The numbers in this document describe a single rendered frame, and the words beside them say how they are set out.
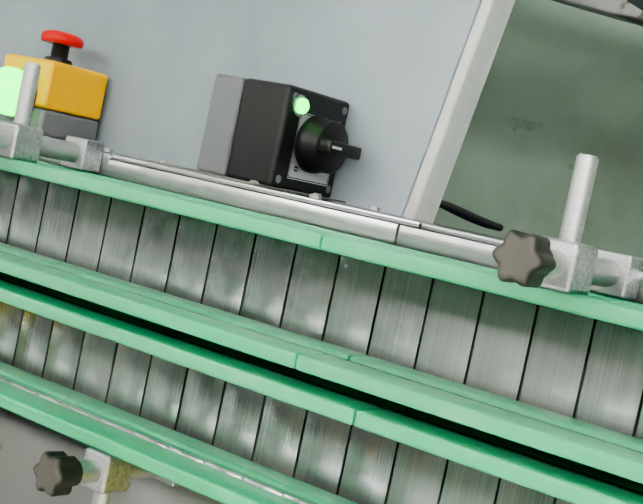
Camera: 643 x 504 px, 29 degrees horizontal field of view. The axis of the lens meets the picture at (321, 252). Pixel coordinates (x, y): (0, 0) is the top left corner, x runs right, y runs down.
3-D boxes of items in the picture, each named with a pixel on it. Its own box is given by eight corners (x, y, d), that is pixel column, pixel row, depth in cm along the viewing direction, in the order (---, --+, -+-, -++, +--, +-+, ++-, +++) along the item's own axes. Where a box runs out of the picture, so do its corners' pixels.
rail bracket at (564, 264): (587, 291, 74) (475, 275, 64) (614, 169, 74) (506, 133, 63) (650, 306, 72) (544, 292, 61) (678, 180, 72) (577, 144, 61)
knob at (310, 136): (323, 176, 100) (357, 183, 98) (289, 168, 96) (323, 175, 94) (335, 120, 100) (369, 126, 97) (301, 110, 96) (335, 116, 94)
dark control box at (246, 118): (261, 184, 106) (193, 170, 100) (280, 91, 106) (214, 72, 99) (336, 200, 101) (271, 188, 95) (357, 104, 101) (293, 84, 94)
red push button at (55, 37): (26, 61, 117) (33, 25, 117) (59, 70, 120) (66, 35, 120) (54, 66, 114) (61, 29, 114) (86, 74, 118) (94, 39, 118)
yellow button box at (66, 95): (51, 138, 123) (-11, 125, 117) (65, 63, 122) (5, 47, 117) (98, 148, 119) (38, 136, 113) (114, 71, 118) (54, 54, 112)
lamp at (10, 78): (0, 114, 116) (-26, 109, 114) (10, 66, 116) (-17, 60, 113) (31, 121, 113) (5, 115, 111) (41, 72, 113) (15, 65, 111)
